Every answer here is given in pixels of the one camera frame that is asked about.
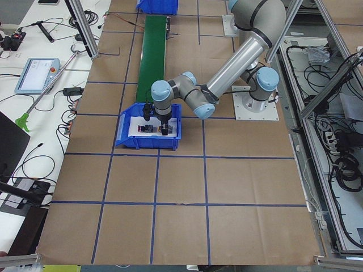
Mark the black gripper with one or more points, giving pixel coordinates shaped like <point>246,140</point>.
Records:
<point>164,118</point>

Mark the green handled reach grabber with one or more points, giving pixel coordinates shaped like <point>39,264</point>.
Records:
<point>21,121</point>

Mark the red push button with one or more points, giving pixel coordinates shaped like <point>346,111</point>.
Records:
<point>145,128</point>

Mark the green conveyor belt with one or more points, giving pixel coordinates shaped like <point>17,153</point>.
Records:
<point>152,56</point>

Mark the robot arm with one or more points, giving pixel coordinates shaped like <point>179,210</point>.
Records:
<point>264,21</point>

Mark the teach pendant tablet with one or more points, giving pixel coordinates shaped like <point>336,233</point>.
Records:
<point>36,75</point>

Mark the aluminium frame post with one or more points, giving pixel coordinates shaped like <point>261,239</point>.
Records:
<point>77,13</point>

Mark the white foam pad left bin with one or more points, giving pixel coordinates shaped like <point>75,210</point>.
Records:
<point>135,121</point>

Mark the blue receiving bin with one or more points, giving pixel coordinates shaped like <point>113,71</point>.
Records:
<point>169,7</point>

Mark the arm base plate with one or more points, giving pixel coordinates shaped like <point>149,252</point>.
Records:
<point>248,109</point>
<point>229,27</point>

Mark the blue bin with buttons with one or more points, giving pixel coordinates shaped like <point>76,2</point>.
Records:
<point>139,142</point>

